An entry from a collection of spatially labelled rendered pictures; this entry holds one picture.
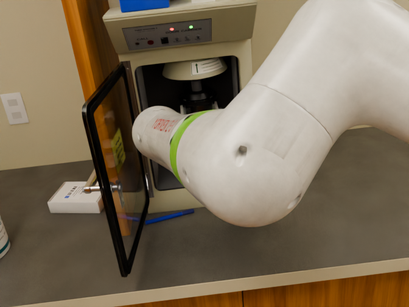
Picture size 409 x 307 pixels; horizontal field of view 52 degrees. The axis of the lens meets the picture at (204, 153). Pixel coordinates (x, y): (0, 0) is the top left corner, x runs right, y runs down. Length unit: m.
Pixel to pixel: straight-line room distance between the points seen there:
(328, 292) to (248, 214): 0.75
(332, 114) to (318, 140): 0.03
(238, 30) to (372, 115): 0.59
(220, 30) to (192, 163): 0.59
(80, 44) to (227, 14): 0.32
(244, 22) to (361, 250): 0.59
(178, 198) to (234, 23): 0.52
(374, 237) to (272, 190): 0.76
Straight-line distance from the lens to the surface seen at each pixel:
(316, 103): 0.41
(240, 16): 0.95
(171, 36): 0.98
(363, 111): 0.44
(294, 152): 0.40
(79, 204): 1.30
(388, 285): 1.18
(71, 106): 1.59
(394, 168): 1.44
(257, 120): 0.40
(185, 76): 1.08
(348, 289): 1.14
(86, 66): 0.98
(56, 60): 1.55
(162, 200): 1.21
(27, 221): 1.36
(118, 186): 0.87
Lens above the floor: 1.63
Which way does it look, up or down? 27 degrees down
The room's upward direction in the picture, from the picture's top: 6 degrees counter-clockwise
